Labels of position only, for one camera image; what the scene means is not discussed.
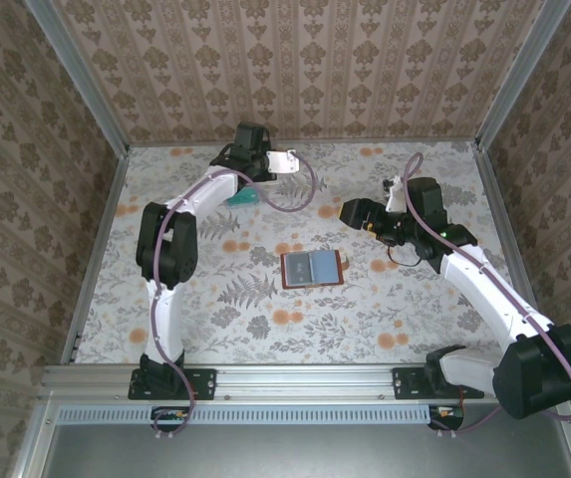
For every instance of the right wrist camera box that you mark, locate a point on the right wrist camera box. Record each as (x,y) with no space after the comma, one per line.
(394,196)

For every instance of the clear acrylic card stand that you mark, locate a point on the clear acrylic card stand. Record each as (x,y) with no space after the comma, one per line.
(272,182)

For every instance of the floral tablecloth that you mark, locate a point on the floral tablecloth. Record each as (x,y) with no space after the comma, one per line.
(315,323)

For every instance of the teal card box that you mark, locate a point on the teal card box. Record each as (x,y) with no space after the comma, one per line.
(245,200)

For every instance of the brown card holder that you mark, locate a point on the brown card holder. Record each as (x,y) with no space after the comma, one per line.
(325,266)

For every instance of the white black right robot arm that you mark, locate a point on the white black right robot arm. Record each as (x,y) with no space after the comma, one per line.
(484,294)

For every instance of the aluminium extrusion rail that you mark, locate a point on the aluminium extrusion rail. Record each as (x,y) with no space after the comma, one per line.
(305,381)

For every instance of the grey metal panel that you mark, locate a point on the grey metal panel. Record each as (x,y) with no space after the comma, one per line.
(305,453)

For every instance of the aluminium side rail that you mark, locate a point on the aluminium side rail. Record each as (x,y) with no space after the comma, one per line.
(500,214)
(108,214)

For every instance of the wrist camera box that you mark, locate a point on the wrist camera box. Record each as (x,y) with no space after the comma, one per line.
(394,196)
(281,162)

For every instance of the black connector bracket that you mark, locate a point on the black connector bracket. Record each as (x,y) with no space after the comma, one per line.
(175,422)
(452,422)

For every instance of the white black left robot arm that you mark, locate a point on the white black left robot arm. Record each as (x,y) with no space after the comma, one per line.
(165,318)

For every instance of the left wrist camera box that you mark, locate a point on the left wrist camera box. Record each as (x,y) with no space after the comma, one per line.
(281,162)

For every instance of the aluminium frame post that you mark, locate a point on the aluminium frame post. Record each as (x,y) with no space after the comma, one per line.
(80,74)
(519,74)

